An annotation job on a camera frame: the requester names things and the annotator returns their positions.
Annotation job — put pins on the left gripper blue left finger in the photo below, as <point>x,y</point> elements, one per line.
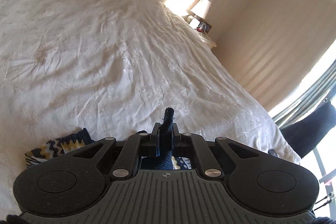
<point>154,141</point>

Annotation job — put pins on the cream embroidered bedspread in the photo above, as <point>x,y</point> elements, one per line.
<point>113,67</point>

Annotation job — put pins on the white mug on right nightstand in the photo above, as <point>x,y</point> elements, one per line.
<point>194,23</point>

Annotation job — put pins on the dark chair by window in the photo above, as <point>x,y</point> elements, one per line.
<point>303,136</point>

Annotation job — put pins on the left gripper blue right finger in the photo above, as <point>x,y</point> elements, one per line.
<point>176,140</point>

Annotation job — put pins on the navy yellow white patterned sweater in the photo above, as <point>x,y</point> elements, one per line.
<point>63,145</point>

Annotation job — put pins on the right cream nightstand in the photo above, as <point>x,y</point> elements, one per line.
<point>204,37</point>

